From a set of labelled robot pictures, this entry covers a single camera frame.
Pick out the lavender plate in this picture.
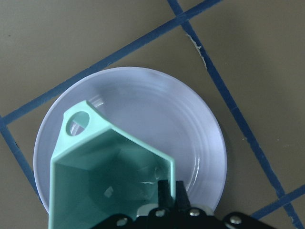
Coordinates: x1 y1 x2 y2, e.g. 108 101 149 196
33 67 227 209

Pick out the mint green cup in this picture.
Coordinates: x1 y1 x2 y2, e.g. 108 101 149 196
49 101 176 229

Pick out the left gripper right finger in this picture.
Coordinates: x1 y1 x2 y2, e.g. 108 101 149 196
175 181 191 211

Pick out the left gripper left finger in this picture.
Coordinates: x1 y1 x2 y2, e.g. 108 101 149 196
158 180 175 211

